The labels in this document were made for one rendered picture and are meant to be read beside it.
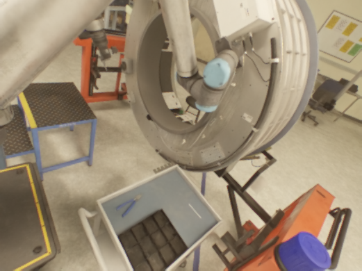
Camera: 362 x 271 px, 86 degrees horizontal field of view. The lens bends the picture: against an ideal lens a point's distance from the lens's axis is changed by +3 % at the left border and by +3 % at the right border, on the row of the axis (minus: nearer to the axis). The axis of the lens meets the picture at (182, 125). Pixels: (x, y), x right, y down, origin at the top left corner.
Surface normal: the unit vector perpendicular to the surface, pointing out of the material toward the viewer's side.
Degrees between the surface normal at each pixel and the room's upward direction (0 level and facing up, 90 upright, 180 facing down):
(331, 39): 90
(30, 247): 0
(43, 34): 91
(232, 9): 90
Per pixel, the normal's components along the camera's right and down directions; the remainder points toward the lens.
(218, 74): -0.41, 0.47
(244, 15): -0.72, 0.19
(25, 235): 0.33, -0.75
